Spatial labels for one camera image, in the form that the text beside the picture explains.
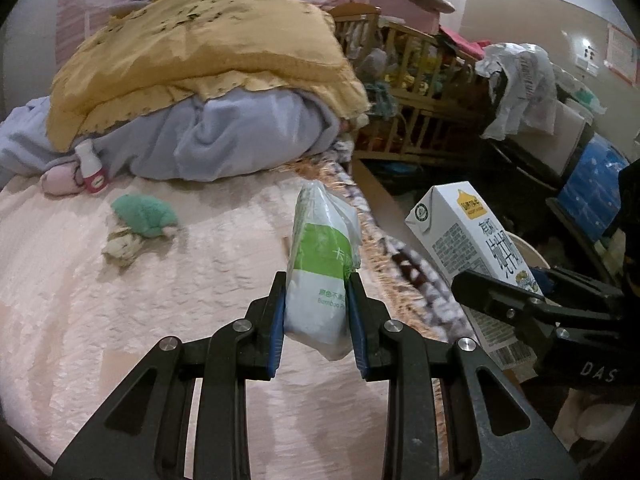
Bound patterned fringed blanket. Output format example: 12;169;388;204
295;150;477;347

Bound pink mosquito net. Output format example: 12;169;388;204
52;0;361;68

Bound brown bed frame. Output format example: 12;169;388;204
352;157;422;242

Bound pink soft toy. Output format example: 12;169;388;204
40;162;83;196

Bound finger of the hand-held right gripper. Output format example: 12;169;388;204
450;268;577;357
531;265;623;312

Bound small white bottle pink label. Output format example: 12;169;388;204
74;140;110;195

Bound lavender blanket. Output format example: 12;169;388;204
0;87;351;192

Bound blue printed package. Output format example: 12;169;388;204
557;132;632;244

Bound white wall socket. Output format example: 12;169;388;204
575;35;602;74

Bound wooden crib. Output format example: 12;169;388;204
327;2;493;161

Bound green white tissue packet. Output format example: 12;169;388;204
282;180;363;361

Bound yellow quilt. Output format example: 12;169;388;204
47;0;372;153

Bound white printed plastic bag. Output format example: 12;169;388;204
475;42;559;142

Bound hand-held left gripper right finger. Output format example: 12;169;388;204
349;271;579;480

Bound wall poster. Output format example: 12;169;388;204
605;22;640;84

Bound pink box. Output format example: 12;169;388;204
346;0;443;35

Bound white bin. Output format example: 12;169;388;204
507;232;549;274

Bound white milk carton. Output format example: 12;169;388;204
404;181;546;367

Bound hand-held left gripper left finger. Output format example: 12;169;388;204
52;270;288;480

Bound person's right forearm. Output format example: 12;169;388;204
552;387;640;461

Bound grey cardboard box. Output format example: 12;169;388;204
547;102;599;181

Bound green plush toy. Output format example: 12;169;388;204
102;194;180;272

